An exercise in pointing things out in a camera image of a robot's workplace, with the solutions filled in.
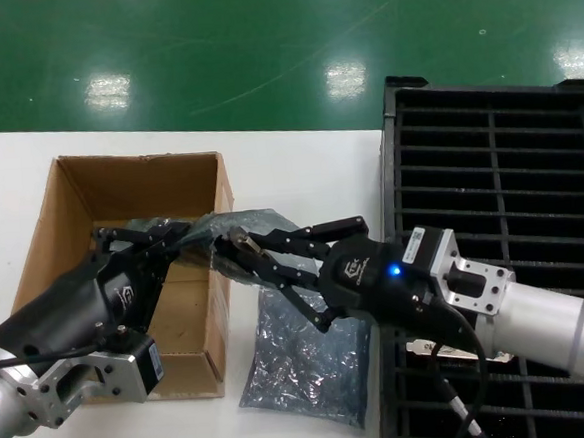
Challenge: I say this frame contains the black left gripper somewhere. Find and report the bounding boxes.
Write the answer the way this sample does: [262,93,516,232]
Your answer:
[0,218,203,365]

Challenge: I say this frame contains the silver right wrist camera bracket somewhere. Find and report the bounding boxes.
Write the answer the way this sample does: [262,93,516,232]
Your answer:
[400,220,521,323]

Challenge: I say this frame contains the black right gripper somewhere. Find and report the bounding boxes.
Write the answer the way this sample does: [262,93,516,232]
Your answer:
[243,207,476,353]

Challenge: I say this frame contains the brown cardboard box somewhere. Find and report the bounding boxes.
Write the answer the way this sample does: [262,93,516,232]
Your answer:
[0,143,248,414]

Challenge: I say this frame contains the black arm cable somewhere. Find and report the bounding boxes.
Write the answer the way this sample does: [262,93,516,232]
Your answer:
[412,288,495,438]
[0,325,129,372]

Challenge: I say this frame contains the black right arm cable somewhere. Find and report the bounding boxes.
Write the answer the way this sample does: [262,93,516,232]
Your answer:
[412,288,495,438]

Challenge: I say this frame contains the black slotted plastic container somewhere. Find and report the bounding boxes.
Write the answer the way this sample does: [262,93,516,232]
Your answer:
[354,61,584,438]

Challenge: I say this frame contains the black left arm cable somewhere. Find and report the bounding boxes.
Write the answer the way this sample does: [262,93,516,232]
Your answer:
[0,325,129,372]

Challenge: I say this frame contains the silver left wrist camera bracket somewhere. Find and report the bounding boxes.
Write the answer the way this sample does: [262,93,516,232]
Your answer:
[22,332,166,430]

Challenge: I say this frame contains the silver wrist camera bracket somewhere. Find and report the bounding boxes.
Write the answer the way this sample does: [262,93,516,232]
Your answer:
[400,220,521,323]
[22,332,166,430]

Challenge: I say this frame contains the empty grey antistatic bag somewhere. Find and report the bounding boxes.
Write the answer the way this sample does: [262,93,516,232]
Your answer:
[230,281,384,438]

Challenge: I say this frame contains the crinkled grey antistatic bag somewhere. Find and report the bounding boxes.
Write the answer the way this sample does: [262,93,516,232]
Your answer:
[125,202,323,297]

